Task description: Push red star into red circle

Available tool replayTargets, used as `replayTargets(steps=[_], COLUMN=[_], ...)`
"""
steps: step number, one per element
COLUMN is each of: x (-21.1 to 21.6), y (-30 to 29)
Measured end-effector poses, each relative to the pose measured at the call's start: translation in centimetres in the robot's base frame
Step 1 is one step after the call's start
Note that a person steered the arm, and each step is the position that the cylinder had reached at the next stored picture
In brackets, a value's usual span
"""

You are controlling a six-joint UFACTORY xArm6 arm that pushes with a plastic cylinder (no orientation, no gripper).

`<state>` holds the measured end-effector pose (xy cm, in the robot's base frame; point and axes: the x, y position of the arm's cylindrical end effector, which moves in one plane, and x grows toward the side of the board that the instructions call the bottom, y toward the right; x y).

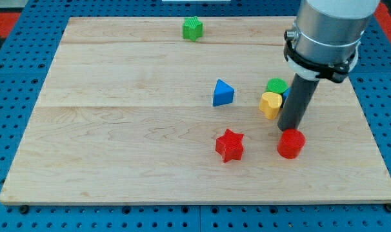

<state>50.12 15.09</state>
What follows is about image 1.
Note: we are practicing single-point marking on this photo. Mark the red star block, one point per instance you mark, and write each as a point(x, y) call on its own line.
point(230, 146)

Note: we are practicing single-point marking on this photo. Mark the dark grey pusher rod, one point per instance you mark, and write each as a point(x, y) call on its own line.
point(299, 97)

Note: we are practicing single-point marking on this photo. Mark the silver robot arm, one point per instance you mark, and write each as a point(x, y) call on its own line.
point(324, 38)

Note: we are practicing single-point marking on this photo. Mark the green star block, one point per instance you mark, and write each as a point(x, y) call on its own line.
point(192, 28)

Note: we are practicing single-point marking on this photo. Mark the wooden board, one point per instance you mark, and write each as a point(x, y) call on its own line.
point(125, 117)

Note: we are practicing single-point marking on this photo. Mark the blue triangle block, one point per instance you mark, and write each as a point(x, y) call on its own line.
point(223, 94)

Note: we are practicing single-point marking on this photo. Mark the yellow heart block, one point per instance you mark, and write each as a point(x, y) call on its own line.
point(270, 104)

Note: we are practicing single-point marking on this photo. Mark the green cylinder block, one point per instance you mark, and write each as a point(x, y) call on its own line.
point(276, 85)

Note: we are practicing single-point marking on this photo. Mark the blue block behind rod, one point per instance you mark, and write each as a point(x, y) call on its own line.
point(285, 95)

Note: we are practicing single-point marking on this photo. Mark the red cylinder block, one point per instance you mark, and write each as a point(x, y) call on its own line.
point(291, 143)

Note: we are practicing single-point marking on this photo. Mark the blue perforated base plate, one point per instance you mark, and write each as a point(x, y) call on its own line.
point(25, 58)

